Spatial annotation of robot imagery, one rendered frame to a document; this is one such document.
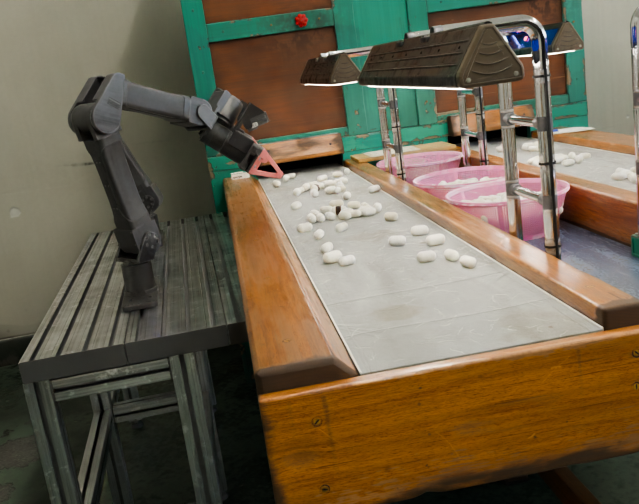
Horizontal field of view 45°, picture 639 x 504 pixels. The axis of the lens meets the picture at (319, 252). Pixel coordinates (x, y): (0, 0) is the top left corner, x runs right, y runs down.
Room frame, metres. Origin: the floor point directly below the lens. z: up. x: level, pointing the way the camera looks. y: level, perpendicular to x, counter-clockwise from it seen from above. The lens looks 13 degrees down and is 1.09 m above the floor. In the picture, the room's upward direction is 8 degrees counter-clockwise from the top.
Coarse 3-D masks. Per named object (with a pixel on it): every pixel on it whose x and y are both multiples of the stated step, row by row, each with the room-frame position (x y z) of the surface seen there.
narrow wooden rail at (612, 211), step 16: (496, 160) 2.15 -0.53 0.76; (528, 176) 1.89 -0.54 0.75; (560, 176) 1.77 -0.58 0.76; (576, 192) 1.63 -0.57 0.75; (592, 192) 1.56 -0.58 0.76; (608, 192) 1.52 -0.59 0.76; (624, 192) 1.50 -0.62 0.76; (576, 208) 1.64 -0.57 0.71; (592, 208) 1.56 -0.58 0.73; (608, 208) 1.50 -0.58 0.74; (624, 208) 1.43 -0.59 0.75; (576, 224) 1.64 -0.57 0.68; (592, 224) 1.57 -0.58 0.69; (608, 224) 1.50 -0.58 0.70; (624, 224) 1.44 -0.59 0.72; (624, 240) 1.44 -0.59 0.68
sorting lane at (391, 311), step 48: (288, 192) 2.26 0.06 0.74; (384, 192) 2.02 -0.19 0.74; (336, 240) 1.54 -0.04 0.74; (384, 240) 1.48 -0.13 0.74; (336, 288) 1.19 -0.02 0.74; (384, 288) 1.16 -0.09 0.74; (432, 288) 1.12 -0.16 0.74; (480, 288) 1.09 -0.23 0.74; (528, 288) 1.06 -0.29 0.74; (384, 336) 0.94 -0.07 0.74; (432, 336) 0.92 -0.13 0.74; (480, 336) 0.90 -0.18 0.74; (528, 336) 0.87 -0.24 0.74
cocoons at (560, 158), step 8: (528, 144) 2.47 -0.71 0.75; (536, 144) 2.47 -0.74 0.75; (528, 160) 2.15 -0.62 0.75; (536, 160) 2.12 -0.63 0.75; (560, 160) 2.09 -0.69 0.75; (568, 160) 2.04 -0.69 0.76; (576, 160) 2.05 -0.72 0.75; (632, 168) 1.79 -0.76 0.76; (616, 176) 1.74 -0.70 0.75; (624, 176) 1.74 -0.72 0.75; (632, 176) 1.69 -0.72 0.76
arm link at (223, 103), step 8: (216, 96) 1.80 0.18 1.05; (224, 96) 1.79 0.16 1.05; (232, 96) 1.81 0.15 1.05; (200, 104) 1.72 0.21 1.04; (216, 104) 1.77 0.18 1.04; (224, 104) 1.79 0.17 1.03; (232, 104) 1.80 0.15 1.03; (240, 104) 1.81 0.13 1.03; (200, 112) 1.71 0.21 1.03; (208, 112) 1.72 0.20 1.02; (216, 112) 1.76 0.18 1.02; (224, 112) 1.78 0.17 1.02; (232, 112) 1.79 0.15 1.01; (208, 120) 1.72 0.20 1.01; (216, 120) 1.74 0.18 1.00; (232, 120) 1.79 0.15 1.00; (192, 128) 1.76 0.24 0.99; (200, 128) 1.74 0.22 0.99; (208, 128) 1.73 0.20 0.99
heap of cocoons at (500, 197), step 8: (504, 192) 1.78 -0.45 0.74; (464, 200) 1.74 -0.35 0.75; (472, 200) 1.75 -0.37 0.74; (480, 200) 1.74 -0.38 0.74; (488, 200) 1.72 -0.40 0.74; (496, 200) 1.71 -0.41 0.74; (504, 200) 1.69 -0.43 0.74; (536, 208) 1.56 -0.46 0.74; (560, 208) 1.60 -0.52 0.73; (504, 216) 1.57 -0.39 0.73; (496, 224) 1.57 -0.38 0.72; (504, 224) 1.57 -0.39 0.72
